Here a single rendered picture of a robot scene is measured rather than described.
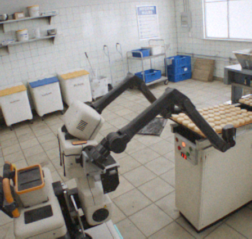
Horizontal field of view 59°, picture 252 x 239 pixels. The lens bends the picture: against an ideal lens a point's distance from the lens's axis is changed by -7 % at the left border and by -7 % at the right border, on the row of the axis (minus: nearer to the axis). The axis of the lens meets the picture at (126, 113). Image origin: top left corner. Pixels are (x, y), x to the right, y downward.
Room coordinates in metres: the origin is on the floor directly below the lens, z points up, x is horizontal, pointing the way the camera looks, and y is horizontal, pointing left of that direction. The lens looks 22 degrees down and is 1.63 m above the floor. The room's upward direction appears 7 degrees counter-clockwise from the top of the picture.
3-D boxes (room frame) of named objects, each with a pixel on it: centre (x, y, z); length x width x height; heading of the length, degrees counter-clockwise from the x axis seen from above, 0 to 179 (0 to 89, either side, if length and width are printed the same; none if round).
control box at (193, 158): (1.39, -0.38, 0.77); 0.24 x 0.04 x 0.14; 21
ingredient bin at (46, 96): (4.56, 1.58, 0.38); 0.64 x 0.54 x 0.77; 29
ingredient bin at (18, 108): (4.24, 2.14, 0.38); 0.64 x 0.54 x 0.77; 31
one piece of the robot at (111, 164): (1.17, 0.18, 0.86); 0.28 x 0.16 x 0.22; 22
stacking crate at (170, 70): (6.11, -1.51, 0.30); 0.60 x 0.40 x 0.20; 120
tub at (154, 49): (5.81, -0.79, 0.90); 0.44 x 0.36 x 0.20; 38
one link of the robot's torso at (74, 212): (1.18, 0.33, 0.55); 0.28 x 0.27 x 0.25; 22
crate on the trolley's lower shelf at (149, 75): (5.70, -0.65, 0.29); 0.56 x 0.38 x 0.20; 128
